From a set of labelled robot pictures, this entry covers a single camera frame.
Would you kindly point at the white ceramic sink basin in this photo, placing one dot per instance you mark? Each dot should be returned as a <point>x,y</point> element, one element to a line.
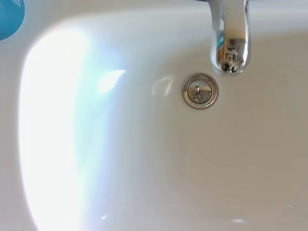
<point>144,156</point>

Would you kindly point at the chrome sink drain plug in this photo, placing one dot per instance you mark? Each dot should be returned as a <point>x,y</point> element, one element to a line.
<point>200,91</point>

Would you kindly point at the chrome faucet spout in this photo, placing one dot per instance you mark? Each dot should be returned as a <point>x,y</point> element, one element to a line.
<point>228,29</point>

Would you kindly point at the blue round container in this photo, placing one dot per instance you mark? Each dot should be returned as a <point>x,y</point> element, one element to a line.
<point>9,16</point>

